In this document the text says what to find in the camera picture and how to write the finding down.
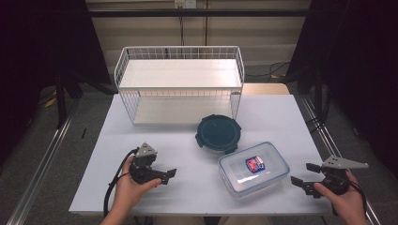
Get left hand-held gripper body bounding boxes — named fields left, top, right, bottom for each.
left=129, top=142, right=164, bottom=186

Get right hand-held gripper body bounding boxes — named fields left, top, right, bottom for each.
left=314, top=156, right=370, bottom=197

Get clear plastic food container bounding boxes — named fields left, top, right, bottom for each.
left=217, top=141, right=291, bottom=199

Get round container dark teal lid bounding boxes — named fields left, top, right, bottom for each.
left=194, top=113, right=242, bottom=156

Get white wire shelf rack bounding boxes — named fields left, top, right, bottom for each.
left=114, top=45, right=246, bottom=128

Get person's right hand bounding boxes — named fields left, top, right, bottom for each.
left=313, top=171, right=368, bottom=220

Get person's left hand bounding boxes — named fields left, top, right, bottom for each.
left=112, top=156, right=162, bottom=218

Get person's legs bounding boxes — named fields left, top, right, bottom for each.
left=152, top=215, right=274, bottom=225

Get black metal stand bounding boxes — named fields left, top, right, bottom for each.
left=54, top=70, right=69, bottom=129
left=314, top=69, right=326, bottom=121

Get dark curtain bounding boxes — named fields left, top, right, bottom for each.
left=285, top=0, right=398, bottom=172
left=0, top=0, right=111, bottom=163

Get black horizontal bar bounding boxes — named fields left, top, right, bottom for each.
left=88, top=8, right=310, bottom=19

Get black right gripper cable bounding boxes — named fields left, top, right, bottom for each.
left=331, top=180, right=368, bottom=218

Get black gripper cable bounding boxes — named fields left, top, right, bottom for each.
left=102, top=148, right=139, bottom=218
left=331, top=180, right=368, bottom=218

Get metal floor rail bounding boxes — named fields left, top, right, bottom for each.
left=299, top=93, right=382, bottom=225
left=6, top=101, right=80, bottom=225

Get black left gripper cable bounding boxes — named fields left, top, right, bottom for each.
left=102, top=148, right=139, bottom=218

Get black floor cables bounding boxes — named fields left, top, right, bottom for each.
left=245, top=61, right=293, bottom=80

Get black hanging cable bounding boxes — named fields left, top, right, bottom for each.
left=178, top=7, right=186, bottom=47

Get white wall outlet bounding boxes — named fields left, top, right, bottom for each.
left=174, top=0, right=198, bottom=9

